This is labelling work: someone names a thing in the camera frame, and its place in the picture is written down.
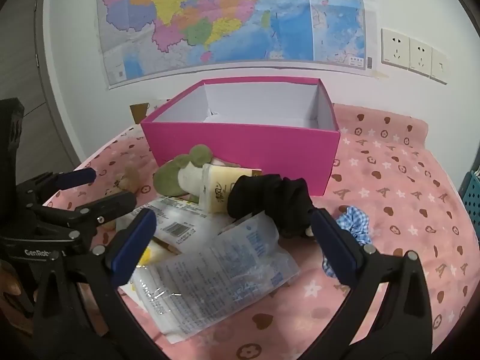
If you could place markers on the pink cardboard box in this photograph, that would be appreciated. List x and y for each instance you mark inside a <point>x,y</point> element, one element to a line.
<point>278,124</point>

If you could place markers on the clear plastic mask packet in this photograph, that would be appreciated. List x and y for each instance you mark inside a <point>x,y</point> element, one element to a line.
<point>191,292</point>

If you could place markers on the yellow tissue pack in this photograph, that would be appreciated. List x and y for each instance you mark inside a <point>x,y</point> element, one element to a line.
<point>217,183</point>

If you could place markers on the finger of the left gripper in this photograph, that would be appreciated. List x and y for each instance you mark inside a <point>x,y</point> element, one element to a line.
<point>75,178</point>
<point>108,204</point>

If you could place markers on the black scrunchie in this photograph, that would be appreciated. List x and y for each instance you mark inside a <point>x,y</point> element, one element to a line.
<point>287,202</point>

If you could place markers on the blue perforated basket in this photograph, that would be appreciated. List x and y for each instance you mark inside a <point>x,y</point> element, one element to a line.
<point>471,200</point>

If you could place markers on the blue checked scrunchie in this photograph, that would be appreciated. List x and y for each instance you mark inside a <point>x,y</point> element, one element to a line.
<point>356,222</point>

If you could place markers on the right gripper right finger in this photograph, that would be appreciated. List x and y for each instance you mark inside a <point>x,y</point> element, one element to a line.
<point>387,313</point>

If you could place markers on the white wall socket panel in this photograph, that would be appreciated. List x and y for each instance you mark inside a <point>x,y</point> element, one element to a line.
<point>404,52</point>

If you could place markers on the brown paper tag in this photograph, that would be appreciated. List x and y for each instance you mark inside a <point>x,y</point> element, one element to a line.
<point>139,111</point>

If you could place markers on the colourful wall map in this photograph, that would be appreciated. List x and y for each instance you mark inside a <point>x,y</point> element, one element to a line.
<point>155,38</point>

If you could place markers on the white yellow label packet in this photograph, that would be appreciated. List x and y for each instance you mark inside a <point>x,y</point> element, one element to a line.
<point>155,252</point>

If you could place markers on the beige teddy bear plush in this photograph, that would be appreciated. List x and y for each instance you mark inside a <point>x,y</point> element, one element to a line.
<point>129,180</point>

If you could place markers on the pink patterned table cloth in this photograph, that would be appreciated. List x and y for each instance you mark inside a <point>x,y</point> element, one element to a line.
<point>383,168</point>

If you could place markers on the grey door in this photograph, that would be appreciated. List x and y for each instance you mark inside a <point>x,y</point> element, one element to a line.
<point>44,142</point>

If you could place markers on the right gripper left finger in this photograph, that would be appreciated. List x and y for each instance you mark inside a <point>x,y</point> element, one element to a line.
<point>108,328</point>

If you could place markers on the white printed packet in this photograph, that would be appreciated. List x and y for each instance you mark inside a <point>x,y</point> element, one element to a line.
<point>183,225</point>

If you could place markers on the green frog plush toy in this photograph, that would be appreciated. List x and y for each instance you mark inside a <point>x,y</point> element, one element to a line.
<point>183,175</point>

